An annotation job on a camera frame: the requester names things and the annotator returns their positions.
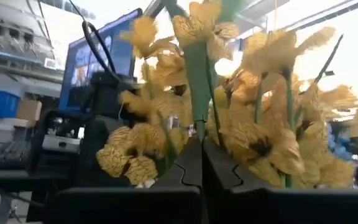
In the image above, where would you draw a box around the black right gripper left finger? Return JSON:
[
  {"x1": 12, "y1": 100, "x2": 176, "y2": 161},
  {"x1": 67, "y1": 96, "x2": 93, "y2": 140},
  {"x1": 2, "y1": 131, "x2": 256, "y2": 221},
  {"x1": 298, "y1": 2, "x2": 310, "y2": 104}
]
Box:
[{"x1": 45, "y1": 136, "x2": 203, "y2": 224}]

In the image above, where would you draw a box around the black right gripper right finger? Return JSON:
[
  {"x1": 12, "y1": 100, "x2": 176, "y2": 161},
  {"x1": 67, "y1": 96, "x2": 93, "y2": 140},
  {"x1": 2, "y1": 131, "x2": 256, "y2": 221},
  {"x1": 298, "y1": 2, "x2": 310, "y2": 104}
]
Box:
[{"x1": 203, "y1": 139, "x2": 358, "y2": 224}]

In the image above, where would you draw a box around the yellow flower bunch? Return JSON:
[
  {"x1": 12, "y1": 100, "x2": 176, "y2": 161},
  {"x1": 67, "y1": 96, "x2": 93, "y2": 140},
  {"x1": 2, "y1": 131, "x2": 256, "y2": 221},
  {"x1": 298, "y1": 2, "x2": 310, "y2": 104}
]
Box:
[
  {"x1": 95, "y1": 0, "x2": 239, "y2": 187},
  {"x1": 206, "y1": 26, "x2": 358, "y2": 190}
]

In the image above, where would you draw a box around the blue flower bunch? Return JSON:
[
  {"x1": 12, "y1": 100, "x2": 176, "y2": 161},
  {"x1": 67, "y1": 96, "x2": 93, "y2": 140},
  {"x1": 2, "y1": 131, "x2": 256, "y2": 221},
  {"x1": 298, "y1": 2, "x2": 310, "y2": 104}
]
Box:
[{"x1": 328, "y1": 123, "x2": 358, "y2": 162}]

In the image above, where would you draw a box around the dark grey desk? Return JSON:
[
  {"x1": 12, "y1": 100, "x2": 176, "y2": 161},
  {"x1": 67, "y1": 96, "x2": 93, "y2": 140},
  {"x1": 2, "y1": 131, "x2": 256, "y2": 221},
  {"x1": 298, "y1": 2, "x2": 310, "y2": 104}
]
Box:
[{"x1": 0, "y1": 136, "x2": 83, "y2": 194}]

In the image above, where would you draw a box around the backlit keyboard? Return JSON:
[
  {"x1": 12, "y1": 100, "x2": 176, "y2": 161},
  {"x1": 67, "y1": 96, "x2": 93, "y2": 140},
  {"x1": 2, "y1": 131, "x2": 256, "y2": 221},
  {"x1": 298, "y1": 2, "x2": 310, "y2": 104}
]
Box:
[{"x1": 0, "y1": 139, "x2": 40, "y2": 164}]

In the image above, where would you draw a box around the cardboard box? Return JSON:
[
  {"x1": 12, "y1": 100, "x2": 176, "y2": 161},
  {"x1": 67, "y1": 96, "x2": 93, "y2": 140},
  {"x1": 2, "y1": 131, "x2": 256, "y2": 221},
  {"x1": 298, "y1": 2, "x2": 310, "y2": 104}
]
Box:
[{"x1": 16, "y1": 99, "x2": 43, "y2": 122}]

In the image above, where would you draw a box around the computer monitor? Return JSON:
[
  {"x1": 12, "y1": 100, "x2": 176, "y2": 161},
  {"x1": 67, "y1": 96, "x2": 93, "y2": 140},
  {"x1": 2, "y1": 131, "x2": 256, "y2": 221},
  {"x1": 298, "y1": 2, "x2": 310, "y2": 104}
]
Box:
[{"x1": 58, "y1": 8, "x2": 143, "y2": 110}]

